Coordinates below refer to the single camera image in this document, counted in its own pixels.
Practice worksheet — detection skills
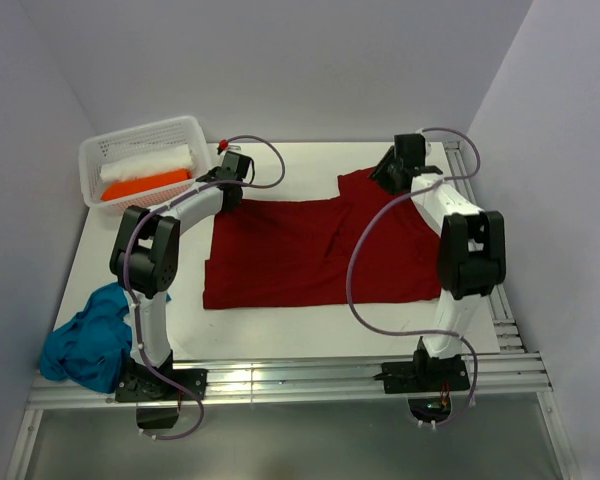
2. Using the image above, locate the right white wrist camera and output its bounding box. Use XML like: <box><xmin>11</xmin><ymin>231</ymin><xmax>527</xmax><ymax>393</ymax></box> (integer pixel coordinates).
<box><xmin>416</xmin><ymin>129</ymin><xmax>432</xmax><ymax>158</ymax></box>

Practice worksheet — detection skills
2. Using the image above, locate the rolled orange t shirt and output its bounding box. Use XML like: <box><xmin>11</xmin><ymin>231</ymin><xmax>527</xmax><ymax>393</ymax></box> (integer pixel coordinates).
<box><xmin>101</xmin><ymin>169</ymin><xmax>192</xmax><ymax>201</ymax></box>

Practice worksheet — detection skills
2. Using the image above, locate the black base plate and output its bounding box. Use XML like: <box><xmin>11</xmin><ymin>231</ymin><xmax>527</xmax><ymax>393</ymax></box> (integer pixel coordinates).
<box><xmin>115</xmin><ymin>369</ymin><xmax>208</xmax><ymax>403</ymax></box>
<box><xmin>373</xmin><ymin>355</ymin><xmax>470</xmax><ymax>394</ymax></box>

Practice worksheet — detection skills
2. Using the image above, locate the teal blue t shirt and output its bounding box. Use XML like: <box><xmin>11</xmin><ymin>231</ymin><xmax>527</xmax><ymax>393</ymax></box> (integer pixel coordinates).
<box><xmin>38</xmin><ymin>282</ymin><xmax>173</xmax><ymax>395</ymax></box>

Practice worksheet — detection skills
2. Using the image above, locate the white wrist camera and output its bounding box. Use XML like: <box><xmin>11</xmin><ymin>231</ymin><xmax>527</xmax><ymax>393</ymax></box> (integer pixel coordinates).
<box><xmin>216</xmin><ymin>139</ymin><xmax>241</xmax><ymax>155</ymax></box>
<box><xmin>416</xmin><ymin>129</ymin><xmax>432</xmax><ymax>158</ymax></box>

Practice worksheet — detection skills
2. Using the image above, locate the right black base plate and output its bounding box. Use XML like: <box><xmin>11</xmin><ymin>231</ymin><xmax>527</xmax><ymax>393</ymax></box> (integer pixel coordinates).
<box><xmin>373</xmin><ymin>355</ymin><xmax>470</xmax><ymax>394</ymax></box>

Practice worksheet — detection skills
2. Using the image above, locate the rolled white t shirt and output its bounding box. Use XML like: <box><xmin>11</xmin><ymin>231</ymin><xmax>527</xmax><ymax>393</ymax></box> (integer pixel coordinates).
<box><xmin>100</xmin><ymin>145</ymin><xmax>195</xmax><ymax>183</ymax></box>

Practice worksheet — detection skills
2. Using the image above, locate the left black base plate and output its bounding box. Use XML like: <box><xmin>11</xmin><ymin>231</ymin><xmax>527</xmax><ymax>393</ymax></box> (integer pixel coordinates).
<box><xmin>115</xmin><ymin>369</ymin><xmax>208</xmax><ymax>403</ymax></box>

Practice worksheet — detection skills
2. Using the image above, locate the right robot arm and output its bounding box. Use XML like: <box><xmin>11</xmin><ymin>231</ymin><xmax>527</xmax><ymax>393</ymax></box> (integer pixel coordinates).
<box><xmin>370</xmin><ymin>127</ymin><xmax>506</xmax><ymax>390</ymax></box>

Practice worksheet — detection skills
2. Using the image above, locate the front aluminium rail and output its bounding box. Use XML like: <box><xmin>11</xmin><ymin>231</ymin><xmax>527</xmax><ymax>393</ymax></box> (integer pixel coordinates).
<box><xmin>25</xmin><ymin>353</ymin><xmax>552</xmax><ymax>410</ymax></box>

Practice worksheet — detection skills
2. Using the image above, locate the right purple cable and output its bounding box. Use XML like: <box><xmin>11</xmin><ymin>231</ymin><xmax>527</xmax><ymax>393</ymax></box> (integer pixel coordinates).
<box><xmin>347</xmin><ymin>126</ymin><xmax>484</xmax><ymax>427</ymax></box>

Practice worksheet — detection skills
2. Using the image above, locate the white plastic basket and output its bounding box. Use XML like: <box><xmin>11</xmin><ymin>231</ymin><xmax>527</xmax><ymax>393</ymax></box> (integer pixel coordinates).
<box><xmin>78</xmin><ymin>116</ymin><xmax>214</xmax><ymax>215</ymax></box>

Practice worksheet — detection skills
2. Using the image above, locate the dark red t shirt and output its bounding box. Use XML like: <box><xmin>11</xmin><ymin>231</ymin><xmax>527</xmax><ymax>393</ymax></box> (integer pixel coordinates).
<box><xmin>203</xmin><ymin>169</ymin><xmax>441</xmax><ymax>310</ymax></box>

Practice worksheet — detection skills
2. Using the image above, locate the aluminium rail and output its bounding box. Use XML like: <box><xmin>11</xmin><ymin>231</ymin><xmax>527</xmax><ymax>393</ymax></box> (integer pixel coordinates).
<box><xmin>25</xmin><ymin>353</ymin><xmax>552</xmax><ymax>410</ymax></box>
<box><xmin>442</xmin><ymin>139</ymin><xmax>531</xmax><ymax>354</ymax></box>

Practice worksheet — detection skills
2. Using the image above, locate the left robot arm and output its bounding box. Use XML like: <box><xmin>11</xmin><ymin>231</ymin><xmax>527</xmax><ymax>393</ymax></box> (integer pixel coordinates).
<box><xmin>109</xmin><ymin>151</ymin><xmax>255</xmax><ymax>402</ymax></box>

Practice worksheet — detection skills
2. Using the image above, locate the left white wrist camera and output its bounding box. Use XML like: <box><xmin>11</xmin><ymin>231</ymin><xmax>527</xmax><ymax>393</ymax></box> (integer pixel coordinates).
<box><xmin>216</xmin><ymin>139</ymin><xmax>241</xmax><ymax>155</ymax></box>

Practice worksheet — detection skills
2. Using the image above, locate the right side aluminium rail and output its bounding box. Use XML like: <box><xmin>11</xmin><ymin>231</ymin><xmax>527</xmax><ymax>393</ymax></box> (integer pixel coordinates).
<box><xmin>442</xmin><ymin>139</ymin><xmax>531</xmax><ymax>354</ymax></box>

